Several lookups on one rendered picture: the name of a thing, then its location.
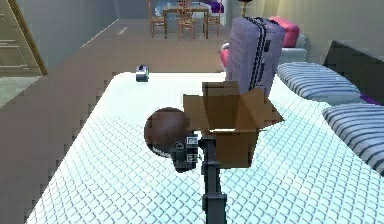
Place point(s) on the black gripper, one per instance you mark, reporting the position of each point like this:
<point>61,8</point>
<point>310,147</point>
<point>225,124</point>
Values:
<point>180,156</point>

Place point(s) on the brown basketball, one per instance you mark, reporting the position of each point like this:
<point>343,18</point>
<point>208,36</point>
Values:
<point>165,128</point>

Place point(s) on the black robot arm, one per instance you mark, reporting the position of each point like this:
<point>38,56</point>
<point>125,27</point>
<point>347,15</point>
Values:
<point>213,186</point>

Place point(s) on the white quilted bed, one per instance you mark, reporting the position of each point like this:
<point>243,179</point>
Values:
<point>126,173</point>

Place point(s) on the brown cardboard box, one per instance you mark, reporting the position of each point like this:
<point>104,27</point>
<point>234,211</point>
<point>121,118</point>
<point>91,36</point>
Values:
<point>233,116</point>

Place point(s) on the small grey alarm clock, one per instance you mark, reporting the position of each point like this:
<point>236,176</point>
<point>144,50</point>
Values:
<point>142,74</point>

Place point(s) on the wooden dining chair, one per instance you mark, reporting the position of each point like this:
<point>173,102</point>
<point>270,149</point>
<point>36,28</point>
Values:
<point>156,21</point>
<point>214,20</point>
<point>185,21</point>

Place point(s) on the purple suitcase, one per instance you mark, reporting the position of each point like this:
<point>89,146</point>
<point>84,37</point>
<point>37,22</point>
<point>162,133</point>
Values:
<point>248,53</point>

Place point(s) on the wooden dining table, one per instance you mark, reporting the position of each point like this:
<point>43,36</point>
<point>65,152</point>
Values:
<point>186,9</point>

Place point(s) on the grey sofa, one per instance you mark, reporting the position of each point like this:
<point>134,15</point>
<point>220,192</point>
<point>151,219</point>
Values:
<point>293,53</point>

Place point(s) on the blue striped pillow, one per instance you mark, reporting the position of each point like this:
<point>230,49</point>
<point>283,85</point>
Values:
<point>360,130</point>
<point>316,81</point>

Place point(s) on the olive room door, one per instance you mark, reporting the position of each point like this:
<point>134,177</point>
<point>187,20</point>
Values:
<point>16,40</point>

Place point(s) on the dark headboard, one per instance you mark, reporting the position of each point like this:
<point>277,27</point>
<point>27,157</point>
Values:
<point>356,66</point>

